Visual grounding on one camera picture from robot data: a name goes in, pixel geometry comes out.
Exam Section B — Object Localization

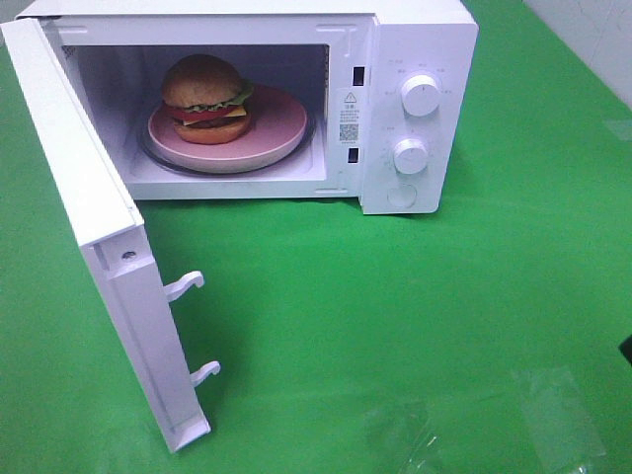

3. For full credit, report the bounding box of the upper white microwave knob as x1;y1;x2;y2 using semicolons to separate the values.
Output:
400;74;441;117

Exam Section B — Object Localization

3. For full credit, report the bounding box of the white microwave door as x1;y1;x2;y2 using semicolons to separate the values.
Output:
1;19;220;452

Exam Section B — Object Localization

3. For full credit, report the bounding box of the white microwave oven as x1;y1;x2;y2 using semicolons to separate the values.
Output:
3;1;478;219

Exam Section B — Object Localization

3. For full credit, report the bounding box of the lower white microwave knob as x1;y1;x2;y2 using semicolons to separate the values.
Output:
393;138;429;175

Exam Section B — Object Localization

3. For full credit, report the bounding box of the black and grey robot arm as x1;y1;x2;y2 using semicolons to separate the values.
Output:
618;336;632;364

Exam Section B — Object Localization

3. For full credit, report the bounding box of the round microwave door button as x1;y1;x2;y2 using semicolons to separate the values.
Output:
387;184;417;208

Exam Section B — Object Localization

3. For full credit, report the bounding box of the pink round plate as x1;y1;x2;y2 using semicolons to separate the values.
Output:
145;84;308;174

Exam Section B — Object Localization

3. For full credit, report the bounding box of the white microwave knob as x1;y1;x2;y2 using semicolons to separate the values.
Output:
400;74;441;117
393;138;429;175

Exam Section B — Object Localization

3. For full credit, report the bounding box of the burger with lettuce and tomato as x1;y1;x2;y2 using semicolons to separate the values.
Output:
161;54;254;145

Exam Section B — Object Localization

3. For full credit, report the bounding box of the clear tape patch right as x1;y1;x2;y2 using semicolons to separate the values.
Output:
512;366;606;473

